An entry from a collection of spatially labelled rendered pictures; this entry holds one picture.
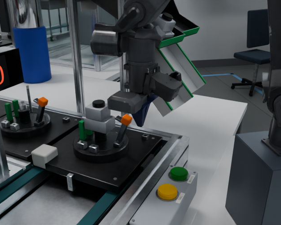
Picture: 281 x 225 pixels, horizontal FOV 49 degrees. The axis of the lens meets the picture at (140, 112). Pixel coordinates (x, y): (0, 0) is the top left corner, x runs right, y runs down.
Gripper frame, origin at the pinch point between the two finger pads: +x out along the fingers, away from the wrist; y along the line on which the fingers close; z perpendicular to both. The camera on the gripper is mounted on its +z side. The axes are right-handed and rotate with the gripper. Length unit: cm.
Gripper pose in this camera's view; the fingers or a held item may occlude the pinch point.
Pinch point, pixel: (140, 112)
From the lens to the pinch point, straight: 69.6
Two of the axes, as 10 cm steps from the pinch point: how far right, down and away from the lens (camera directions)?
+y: 4.4, -3.6, 8.2
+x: -0.1, 9.1, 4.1
